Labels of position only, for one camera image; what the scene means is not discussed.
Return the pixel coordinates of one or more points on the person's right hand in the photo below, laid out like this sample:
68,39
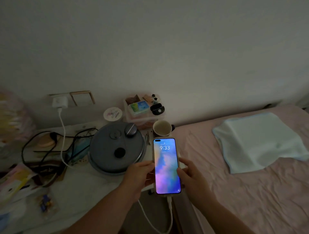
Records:
193,177

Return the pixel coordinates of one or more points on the person's left hand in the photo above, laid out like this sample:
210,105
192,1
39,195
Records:
136,177

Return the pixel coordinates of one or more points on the person's left thumb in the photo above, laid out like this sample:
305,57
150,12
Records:
146,165

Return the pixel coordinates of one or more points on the person's right thumb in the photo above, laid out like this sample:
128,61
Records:
181,174

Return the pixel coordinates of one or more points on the smartphone with lit screen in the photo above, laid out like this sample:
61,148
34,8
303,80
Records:
166,165

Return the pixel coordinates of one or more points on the person's right forearm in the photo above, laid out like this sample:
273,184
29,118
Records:
225,217

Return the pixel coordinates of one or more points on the person's left forearm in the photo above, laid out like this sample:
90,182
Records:
101,212

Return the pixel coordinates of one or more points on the metal hair clip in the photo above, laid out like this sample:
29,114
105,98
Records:
147,138

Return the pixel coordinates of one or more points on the round grey lidded appliance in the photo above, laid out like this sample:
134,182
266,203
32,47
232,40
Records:
115,147

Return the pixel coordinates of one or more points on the small grey oval case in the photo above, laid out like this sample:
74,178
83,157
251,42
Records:
130,129

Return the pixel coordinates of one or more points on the beige ceramic mug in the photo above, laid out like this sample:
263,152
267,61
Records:
162,128

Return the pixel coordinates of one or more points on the clear plastic storage box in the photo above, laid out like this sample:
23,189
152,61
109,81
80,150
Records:
140,115

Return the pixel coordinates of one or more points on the black open earbud case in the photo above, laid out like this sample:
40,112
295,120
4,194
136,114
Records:
157,109

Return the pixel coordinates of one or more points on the green and blue card packet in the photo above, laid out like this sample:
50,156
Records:
139,107

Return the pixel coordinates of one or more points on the round white lidded jar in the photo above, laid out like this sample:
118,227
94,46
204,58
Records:
112,113

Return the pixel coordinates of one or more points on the pink bed sheet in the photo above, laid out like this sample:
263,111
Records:
243,183

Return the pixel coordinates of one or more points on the light blue face mask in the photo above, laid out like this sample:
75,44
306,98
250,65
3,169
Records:
78,150

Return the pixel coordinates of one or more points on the light blue folded towel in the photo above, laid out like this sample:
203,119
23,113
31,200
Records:
258,142

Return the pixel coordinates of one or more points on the round beige powder puff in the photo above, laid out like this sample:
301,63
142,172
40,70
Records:
46,142

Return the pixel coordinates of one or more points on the clear bag with small items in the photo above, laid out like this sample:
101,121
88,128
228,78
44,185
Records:
45,202

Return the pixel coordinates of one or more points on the colourful paper booklet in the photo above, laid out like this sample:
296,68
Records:
14,180

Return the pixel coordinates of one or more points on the pastel patterned fabric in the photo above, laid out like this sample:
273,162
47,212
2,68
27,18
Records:
14,125

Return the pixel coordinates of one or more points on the gold-framed wall socket plate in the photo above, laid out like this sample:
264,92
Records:
81,97

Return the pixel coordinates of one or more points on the white wall charger plug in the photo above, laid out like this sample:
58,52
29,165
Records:
59,102

